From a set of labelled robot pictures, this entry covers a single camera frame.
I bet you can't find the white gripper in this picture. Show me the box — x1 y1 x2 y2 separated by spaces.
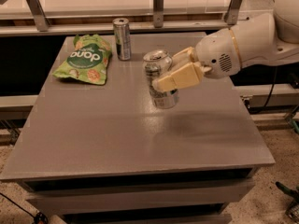
152 29 241 92

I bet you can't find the white green 7up can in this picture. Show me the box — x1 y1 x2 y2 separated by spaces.
143 49 178 109

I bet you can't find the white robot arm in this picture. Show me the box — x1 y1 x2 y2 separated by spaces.
152 0 299 92

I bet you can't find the tall slim silver can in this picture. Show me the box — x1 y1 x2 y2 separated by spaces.
112 18 131 61

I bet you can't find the green snack chip bag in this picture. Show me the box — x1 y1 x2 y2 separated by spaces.
52 35 112 85

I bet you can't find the grey cabinet with drawers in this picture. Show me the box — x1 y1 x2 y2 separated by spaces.
1 33 274 224

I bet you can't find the green tool on floor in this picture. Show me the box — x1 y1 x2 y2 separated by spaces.
276 181 299 224

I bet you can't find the metal bracket right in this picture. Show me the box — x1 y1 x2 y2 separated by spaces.
224 0 243 25

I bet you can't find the metal bracket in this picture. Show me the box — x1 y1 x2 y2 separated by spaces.
224 0 243 25
153 0 164 28
26 0 50 32

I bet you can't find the metal bracket middle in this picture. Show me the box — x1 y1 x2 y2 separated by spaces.
153 0 164 28

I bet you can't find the black hanging cable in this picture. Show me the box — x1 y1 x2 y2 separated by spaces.
249 66 279 115

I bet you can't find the metal bracket left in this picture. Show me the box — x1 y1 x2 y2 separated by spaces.
26 0 50 32

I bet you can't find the metal rail shelf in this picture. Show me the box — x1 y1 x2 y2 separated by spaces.
0 9 262 37

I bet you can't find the black floor cable left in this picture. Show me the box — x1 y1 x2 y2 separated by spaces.
0 191 50 224

